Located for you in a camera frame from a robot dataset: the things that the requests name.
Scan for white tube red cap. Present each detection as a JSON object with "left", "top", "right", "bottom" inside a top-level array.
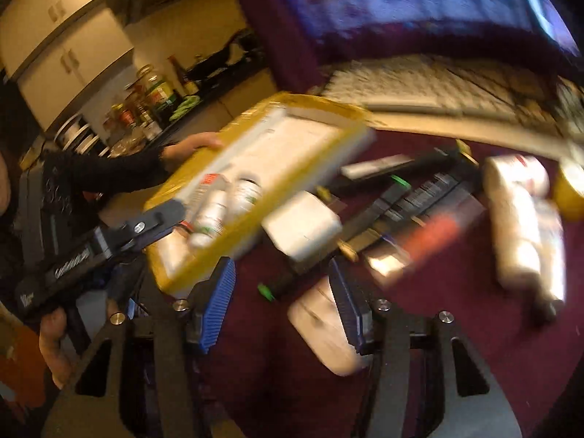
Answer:
[{"left": 364, "top": 210, "right": 485, "bottom": 288}]

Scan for white square power adapter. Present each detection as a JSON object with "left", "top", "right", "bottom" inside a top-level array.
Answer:
[{"left": 261, "top": 191, "right": 342, "bottom": 262}]

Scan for white bottle red stripe label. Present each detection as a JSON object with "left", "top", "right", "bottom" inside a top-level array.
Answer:
[{"left": 230, "top": 177, "right": 262, "bottom": 218}]

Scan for black marker green cap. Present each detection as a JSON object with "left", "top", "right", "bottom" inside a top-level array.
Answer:
[{"left": 257, "top": 176, "right": 412, "bottom": 301}]

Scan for silver white marker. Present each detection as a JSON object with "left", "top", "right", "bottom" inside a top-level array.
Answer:
[{"left": 341, "top": 154, "right": 411, "bottom": 181}]

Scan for yellow tape roll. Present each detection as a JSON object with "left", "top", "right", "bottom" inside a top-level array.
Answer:
[{"left": 552, "top": 159, "right": 584, "bottom": 222}]

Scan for black marker blue cap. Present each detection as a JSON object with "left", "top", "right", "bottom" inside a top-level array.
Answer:
[{"left": 339, "top": 165, "right": 478, "bottom": 261}]

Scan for white round cap bottle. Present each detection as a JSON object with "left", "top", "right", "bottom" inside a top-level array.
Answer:
[{"left": 529, "top": 199, "right": 566, "bottom": 324}]

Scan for person left hand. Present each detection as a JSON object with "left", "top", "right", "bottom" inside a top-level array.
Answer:
[{"left": 160, "top": 131, "right": 224, "bottom": 173}]

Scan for person right hand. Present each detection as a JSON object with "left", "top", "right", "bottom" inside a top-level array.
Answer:
[{"left": 39, "top": 307, "right": 76, "bottom": 389}]

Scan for maroon table cloth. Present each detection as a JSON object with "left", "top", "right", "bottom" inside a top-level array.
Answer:
[{"left": 195, "top": 130, "right": 584, "bottom": 438}]

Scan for yellow taped white tray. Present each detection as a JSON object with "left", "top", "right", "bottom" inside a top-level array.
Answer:
[{"left": 145, "top": 92, "right": 374, "bottom": 297}]

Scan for white dish rack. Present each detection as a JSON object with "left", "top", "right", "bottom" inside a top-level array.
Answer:
[{"left": 53, "top": 114, "right": 110, "bottom": 156}]

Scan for large glass jar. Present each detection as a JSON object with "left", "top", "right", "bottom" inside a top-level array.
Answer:
[{"left": 137, "top": 64, "right": 178, "bottom": 119}]

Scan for green cloth on counter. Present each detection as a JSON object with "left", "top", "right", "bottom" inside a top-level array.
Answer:
[{"left": 169, "top": 95, "right": 200, "bottom": 123}]

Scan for dark sauce bottle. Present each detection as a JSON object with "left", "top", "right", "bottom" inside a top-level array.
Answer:
[{"left": 167, "top": 55, "right": 198, "bottom": 95}]

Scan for kitchen cabinets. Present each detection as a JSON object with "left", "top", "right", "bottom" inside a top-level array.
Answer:
[{"left": 1, "top": 0, "right": 249, "bottom": 135}]

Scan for white computer keyboard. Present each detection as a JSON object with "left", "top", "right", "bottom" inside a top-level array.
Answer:
[{"left": 321, "top": 55, "right": 583, "bottom": 143}]

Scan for monitor under maroon cloth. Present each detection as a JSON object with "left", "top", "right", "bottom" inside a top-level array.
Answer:
[{"left": 239, "top": 0, "right": 583, "bottom": 92}]

